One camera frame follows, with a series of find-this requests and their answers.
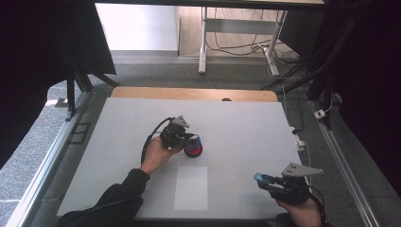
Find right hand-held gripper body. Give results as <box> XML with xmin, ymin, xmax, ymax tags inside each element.
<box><xmin>272</xmin><ymin>162</ymin><xmax>324</xmax><ymax>206</ymax></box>

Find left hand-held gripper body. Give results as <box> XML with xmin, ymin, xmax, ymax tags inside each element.
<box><xmin>159</xmin><ymin>114</ymin><xmax>191</xmax><ymax>150</ymax></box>

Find red round ink pad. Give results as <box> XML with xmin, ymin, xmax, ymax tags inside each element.
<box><xmin>183</xmin><ymin>143</ymin><xmax>203</xmax><ymax>159</ymax></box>

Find person's right hand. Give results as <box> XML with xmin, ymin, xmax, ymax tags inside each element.
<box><xmin>277</xmin><ymin>198</ymin><xmax>323</xmax><ymax>227</ymax></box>

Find person's left hand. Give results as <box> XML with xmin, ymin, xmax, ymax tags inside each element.
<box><xmin>140</xmin><ymin>136</ymin><xmax>183</xmax><ymax>177</ymax></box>

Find white paper sheet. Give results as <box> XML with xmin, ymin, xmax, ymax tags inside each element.
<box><xmin>173</xmin><ymin>166</ymin><xmax>209</xmax><ymax>212</ymax></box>

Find white power strip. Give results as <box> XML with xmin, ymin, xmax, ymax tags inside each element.
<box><xmin>288</xmin><ymin>126</ymin><xmax>306</xmax><ymax>151</ymax></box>

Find white table mat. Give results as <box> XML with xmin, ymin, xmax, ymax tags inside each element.
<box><xmin>56</xmin><ymin>96</ymin><xmax>311</xmax><ymax>220</ymax></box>

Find black metal stand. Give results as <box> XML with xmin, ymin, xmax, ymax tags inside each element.
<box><xmin>64</xmin><ymin>56</ymin><xmax>121</xmax><ymax>122</ymax></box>

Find black curtain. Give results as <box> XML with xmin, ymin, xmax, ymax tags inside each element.
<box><xmin>0</xmin><ymin>0</ymin><xmax>117</xmax><ymax>169</ymax></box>
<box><xmin>310</xmin><ymin>0</ymin><xmax>401</xmax><ymax>197</ymax></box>

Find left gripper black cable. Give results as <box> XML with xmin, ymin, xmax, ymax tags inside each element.
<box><xmin>140</xmin><ymin>116</ymin><xmax>175</xmax><ymax>165</ymax></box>

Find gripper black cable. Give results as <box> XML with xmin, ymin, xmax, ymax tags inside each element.
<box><xmin>306</xmin><ymin>183</ymin><xmax>327</xmax><ymax>226</ymax></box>
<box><xmin>140</xmin><ymin>116</ymin><xmax>175</xmax><ymax>165</ymax></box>

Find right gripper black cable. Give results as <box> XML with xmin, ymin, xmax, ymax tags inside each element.
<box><xmin>306</xmin><ymin>183</ymin><xmax>327</xmax><ymax>226</ymax></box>

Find aluminium floor rail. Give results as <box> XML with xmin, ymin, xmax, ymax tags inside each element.
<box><xmin>6</xmin><ymin>91</ymin><xmax>93</xmax><ymax>227</ymax></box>
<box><xmin>307</xmin><ymin>99</ymin><xmax>381</xmax><ymax>227</ymax></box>

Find black floor cables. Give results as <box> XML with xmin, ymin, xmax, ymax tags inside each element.
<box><xmin>206</xmin><ymin>8</ymin><xmax>301</xmax><ymax>64</ymax></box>

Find white desk frame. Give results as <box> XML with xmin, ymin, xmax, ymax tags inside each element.
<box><xmin>198</xmin><ymin>7</ymin><xmax>288</xmax><ymax>77</ymax></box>

